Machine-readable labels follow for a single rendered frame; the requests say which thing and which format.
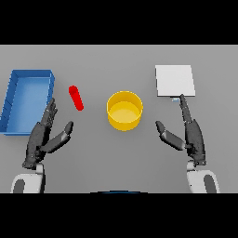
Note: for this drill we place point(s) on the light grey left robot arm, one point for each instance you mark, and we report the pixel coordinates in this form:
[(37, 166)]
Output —
[(29, 182)]

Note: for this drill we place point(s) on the red beaker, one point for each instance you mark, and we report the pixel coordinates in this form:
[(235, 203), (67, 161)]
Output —
[(76, 98)]

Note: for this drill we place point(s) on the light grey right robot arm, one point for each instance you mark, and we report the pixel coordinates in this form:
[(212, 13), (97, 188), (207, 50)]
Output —
[(203, 181)]

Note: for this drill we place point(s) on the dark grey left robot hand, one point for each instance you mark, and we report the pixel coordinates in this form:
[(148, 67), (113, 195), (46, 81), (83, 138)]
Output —
[(38, 139)]

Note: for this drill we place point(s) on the pale square measuring scale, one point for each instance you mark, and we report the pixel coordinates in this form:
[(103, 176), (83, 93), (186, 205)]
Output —
[(175, 81)]

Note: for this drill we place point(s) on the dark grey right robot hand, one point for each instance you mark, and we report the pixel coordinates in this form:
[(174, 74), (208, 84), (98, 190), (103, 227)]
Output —
[(195, 139)]

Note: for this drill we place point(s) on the blue tray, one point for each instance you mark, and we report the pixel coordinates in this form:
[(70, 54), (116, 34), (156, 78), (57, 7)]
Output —
[(26, 102)]

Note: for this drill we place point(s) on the yellow bowl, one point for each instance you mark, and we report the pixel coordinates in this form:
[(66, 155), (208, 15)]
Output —
[(124, 111)]

